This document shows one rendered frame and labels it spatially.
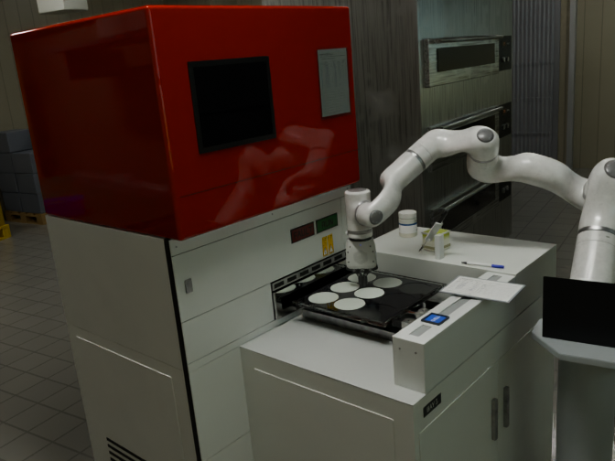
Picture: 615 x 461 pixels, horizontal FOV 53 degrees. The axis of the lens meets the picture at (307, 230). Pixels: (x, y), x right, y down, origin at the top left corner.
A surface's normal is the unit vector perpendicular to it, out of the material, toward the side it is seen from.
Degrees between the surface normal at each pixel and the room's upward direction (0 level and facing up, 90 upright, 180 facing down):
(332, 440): 90
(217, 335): 90
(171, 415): 90
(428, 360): 90
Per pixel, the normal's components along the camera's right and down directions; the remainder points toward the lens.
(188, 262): 0.76, 0.11
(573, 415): -0.77, 0.23
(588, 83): -0.53, 0.27
